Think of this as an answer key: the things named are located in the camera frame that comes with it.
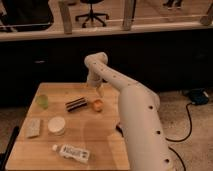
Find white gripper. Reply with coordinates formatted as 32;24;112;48
86;71;104;98

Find orange apple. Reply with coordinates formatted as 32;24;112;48
92;99;103;112

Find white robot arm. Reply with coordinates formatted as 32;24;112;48
84;52;176;171

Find green plastic cup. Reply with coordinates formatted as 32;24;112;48
36;94;48;109

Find black candy bar box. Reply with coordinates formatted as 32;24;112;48
116;123;123;137

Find clear plastic bottle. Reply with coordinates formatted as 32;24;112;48
52;144;90;163

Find black office chair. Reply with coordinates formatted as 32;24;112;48
75;0;109;28

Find grey sponge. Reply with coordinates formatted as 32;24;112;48
26;118;41;138

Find black power adapter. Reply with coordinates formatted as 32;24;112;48
190;89;209;105

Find wooden railing post left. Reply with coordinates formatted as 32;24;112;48
58;0;72;34

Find wooden railing post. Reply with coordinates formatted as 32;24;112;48
58;0;72;34
122;0;136;31

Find wooden railing post middle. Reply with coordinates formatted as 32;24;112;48
122;0;136;31

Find black power cable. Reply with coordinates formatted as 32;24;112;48
165;101;196;171

